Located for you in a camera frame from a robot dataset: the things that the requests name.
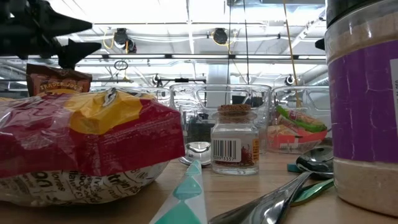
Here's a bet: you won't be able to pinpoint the small glass jar cork lid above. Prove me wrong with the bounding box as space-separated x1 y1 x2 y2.
210 104 261 175

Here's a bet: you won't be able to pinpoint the blue round object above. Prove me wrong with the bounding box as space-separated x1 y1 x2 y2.
286 162 302 174

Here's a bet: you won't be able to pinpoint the purple label spice jar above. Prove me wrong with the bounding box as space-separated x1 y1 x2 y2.
324 0 398 218

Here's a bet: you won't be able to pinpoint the red yellow noodle bag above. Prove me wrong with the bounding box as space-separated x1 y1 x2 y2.
0 88 187 208

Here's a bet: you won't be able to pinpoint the hanging wire loop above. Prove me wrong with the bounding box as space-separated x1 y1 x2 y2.
113 59 129 72

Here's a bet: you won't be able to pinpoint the taco seasoning mix packet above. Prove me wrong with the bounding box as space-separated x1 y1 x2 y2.
26 63 93 97

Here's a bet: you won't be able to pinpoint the ceiling light rail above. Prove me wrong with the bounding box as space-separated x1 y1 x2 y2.
101 53 326 60

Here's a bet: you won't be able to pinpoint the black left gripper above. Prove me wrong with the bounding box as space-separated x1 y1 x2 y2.
0 0 103 70

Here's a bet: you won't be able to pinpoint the black hanging cable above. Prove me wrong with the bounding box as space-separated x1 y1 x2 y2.
227 0 233 85
243 0 251 85

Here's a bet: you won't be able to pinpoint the black monitor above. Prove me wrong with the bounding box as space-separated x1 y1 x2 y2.
231 95 264 110

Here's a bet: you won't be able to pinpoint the yellow hanging cable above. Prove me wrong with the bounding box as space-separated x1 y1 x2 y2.
282 0 300 108

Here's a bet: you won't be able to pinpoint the colourful snack packets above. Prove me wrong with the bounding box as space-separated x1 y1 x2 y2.
275 105 328 134

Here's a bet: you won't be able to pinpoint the orange Maruchan noodle packet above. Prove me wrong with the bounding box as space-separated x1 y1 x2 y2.
267 124 328 154

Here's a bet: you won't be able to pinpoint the plain silver spoon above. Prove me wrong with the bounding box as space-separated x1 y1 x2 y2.
208 146 335 224

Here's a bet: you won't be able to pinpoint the black overhead bracket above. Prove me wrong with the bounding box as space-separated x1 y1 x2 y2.
160 77 207 85

